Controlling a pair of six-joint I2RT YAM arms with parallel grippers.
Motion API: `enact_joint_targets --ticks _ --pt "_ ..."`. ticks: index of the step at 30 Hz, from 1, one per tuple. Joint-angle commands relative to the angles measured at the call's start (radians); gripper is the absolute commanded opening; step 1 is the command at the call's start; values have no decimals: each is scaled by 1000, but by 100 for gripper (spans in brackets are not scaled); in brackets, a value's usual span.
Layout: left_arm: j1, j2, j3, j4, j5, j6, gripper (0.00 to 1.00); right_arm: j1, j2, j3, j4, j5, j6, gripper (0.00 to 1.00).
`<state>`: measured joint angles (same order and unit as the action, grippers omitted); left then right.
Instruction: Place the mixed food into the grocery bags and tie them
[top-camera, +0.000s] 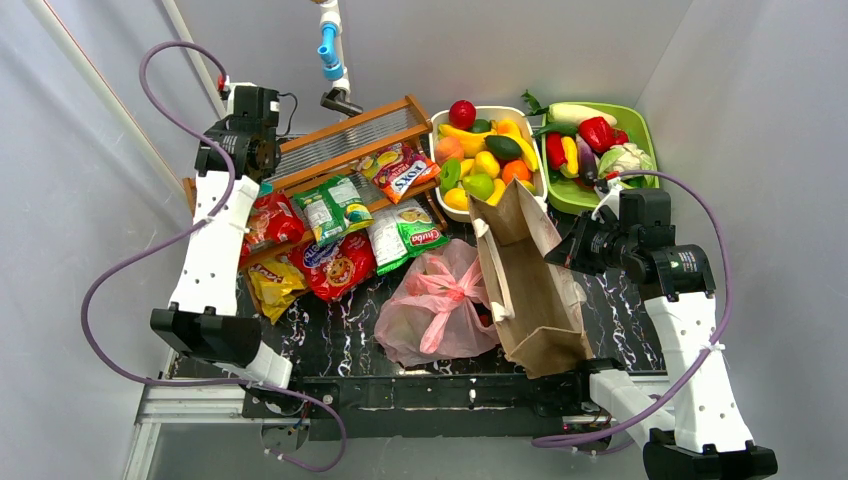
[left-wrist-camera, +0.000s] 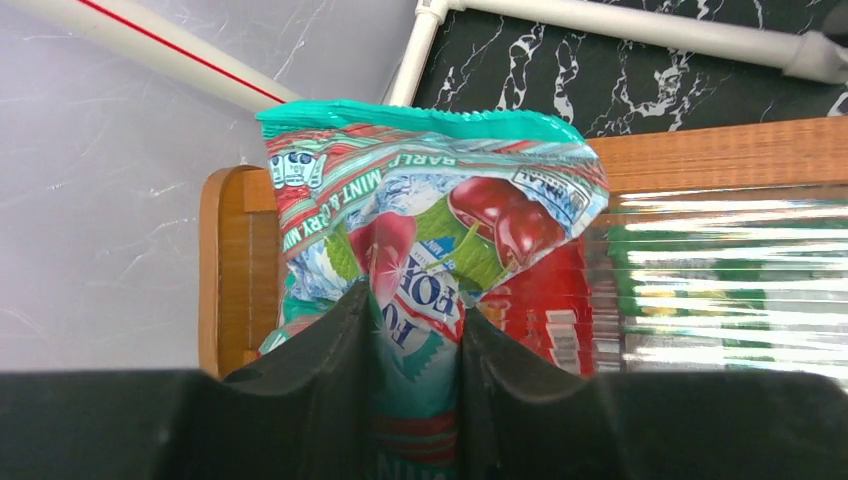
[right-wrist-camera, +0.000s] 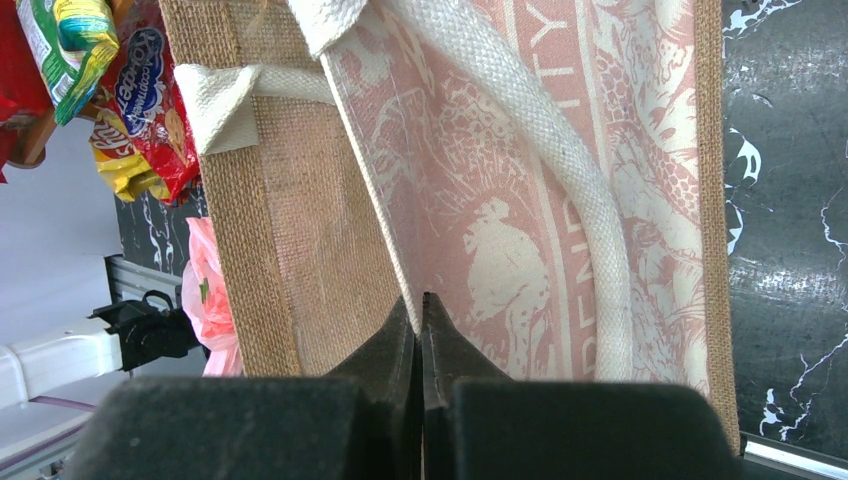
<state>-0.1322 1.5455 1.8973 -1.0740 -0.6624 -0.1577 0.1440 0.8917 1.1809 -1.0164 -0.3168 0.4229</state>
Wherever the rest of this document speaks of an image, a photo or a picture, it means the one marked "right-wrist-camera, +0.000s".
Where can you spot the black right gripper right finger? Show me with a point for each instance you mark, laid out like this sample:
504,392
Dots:
480,424

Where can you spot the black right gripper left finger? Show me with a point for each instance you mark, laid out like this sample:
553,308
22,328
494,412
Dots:
359,421

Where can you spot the pink plastic grocery bag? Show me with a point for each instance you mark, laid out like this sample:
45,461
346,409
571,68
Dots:
205,301

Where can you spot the brown paper bag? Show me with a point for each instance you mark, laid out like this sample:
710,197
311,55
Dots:
550,169

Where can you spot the red snack bag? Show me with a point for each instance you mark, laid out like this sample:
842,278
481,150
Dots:
24,100

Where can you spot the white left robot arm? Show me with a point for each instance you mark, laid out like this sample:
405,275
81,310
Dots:
359,421

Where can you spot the yellow snack packet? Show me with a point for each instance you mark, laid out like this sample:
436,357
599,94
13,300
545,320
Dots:
128,174

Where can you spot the red chips bag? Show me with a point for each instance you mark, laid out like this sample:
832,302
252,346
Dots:
142,105

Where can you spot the wooden slatted rack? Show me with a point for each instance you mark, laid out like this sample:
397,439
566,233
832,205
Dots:
46,126

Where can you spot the green snack packet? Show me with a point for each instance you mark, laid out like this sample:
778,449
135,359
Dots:
73,42

